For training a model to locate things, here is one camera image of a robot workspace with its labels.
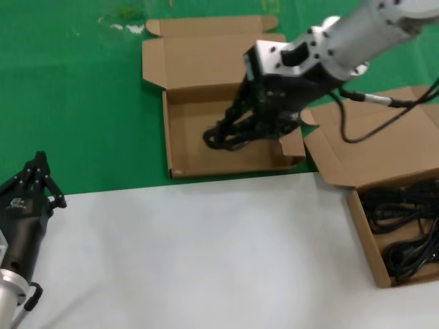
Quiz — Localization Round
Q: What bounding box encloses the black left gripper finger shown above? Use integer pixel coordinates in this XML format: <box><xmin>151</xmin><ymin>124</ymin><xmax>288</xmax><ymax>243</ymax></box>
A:
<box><xmin>0</xmin><ymin>152</ymin><xmax>39</xmax><ymax>197</ymax></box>
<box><xmin>36</xmin><ymin>150</ymin><xmax>68</xmax><ymax>209</ymax></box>

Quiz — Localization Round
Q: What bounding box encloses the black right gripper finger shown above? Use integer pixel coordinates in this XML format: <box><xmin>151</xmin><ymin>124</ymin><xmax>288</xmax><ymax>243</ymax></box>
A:
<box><xmin>233</xmin><ymin>114</ymin><xmax>301</xmax><ymax>140</ymax></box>
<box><xmin>219</xmin><ymin>77</ymin><xmax>257</xmax><ymax>133</ymax></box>

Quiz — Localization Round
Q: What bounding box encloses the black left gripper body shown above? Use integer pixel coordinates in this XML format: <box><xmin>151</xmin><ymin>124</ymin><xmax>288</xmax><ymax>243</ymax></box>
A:
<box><xmin>0</xmin><ymin>189</ymin><xmax>55</xmax><ymax>280</ymax></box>

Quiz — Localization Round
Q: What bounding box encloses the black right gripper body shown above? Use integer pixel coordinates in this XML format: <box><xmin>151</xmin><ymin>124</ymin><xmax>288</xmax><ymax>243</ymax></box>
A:
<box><xmin>255</xmin><ymin>73</ymin><xmax>340</xmax><ymax>119</ymax></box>

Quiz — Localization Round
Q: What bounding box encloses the cardboard box with round holes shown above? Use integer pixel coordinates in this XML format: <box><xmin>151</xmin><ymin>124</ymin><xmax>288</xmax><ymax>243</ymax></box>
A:
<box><xmin>141</xmin><ymin>14</ymin><xmax>307</xmax><ymax>180</ymax></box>

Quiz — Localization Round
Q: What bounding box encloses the plain open cardboard box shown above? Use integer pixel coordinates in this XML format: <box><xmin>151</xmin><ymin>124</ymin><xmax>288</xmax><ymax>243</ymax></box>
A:
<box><xmin>299</xmin><ymin>85</ymin><xmax>439</xmax><ymax>289</ymax></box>

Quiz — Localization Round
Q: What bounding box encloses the green table cloth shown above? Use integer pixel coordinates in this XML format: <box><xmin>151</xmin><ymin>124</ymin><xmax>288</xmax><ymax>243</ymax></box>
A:
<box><xmin>0</xmin><ymin>0</ymin><xmax>439</xmax><ymax>202</ymax></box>

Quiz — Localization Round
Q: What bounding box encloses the clear plastic bag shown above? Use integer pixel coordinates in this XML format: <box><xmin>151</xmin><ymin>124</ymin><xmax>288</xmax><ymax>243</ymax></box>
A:
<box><xmin>97</xmin><ymin>5</ymin><xmax>147</xmax><ymax>35</ymax></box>

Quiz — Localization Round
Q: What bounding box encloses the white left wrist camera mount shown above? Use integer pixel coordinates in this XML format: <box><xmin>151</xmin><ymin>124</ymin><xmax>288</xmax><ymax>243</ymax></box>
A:
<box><xmin>0</xmin><ymin>232</ymin><xmax>10</xmax><ymax>267</ymax></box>

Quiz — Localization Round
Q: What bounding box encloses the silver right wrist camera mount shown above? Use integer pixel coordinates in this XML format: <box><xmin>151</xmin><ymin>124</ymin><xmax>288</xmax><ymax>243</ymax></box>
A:
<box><xmin>242</xmin><ymin>39</ymin><xmax>325</xmax><ymax>83</ymax></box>

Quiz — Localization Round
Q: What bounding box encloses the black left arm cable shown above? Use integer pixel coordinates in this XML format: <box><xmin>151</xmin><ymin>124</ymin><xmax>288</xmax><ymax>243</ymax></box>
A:
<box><xmin>13</xmin><ymin>281</ymin><xmax>45</xmax><ymax>328</ymax></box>

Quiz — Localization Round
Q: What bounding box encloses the cable with silver connector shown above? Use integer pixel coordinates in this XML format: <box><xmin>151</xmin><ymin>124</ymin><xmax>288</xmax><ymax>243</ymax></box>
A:
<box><xmin>342</xmin><ymin>77</ymin><xmax>439</xmax><ymax>108</ymax></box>

